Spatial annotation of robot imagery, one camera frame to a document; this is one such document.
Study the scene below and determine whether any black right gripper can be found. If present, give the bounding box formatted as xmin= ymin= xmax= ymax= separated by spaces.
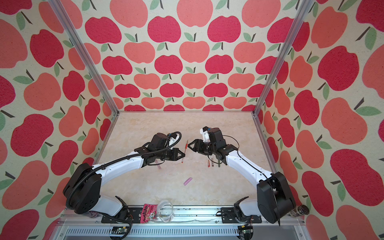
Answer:
xmin=186 ymin=138 xmax=216 ymax=156

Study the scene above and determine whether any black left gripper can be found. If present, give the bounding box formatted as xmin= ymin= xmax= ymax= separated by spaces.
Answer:
xmin=156 ymin=148 xmax=186 ymax=162

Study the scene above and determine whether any red pen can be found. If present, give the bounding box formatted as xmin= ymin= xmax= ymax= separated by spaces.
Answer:
xmin=182 ymin=140 xmax=189 ymax=164

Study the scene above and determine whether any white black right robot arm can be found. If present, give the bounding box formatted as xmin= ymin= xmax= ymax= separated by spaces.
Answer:
xmin=188 ymin=127 xmax=297 ymax=224

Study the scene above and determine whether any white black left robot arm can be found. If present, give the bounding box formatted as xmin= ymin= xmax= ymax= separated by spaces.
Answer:
xmin=63 ymin=132 xmax=185 ymax=217

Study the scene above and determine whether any pink pen cap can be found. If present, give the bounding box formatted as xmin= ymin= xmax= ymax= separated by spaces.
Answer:
xmin=184 ymin=178 xmax=193 ymax=186

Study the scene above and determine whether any clear glass bowl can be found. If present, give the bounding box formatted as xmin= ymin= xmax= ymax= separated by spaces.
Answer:
xmin=157 ymin=200 xmax=174 ymax=223

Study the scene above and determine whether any pink snack packet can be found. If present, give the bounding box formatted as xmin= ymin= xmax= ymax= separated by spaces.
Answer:
xmin=140 ymin=204 xmax=158 ymax=224

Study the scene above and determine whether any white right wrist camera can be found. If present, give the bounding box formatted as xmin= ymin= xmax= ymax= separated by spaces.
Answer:
xmin=200 ymin=126 xmax=210 ymax=143

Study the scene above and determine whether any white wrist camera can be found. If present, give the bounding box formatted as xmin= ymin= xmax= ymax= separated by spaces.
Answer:
xmin=167 ymin=133 xmax=180 ymax=147
xmin=200 ymin=126 xmax=210 ymax=143

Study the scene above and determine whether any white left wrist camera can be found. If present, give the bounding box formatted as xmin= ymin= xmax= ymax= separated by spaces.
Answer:
xmin=167 ymin=133 xmax=180 ymax=147

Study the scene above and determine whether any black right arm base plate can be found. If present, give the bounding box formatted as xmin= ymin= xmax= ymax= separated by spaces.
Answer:
xmin=216 ymin=207 xmax=263 ymax=224

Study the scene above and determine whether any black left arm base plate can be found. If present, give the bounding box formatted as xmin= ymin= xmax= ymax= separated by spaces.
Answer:
xmin=101 ymin=207 xmax=143 ymax=224

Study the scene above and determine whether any aluminium right rear frame post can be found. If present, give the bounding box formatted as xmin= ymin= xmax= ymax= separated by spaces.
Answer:
xmin=252 ymin=0 xmax=315 ymax=119

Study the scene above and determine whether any aluminium frame post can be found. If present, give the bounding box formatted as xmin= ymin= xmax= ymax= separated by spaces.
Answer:
xmin=49 ymin=1 xmax=120 ymax=116
xmin=252 ymin=0 xmax=315 ymax=119

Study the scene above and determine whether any aluminium left rear frame post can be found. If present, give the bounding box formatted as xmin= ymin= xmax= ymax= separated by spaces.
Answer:
xmin=49 ymin=1 xmax=120 ymax=116

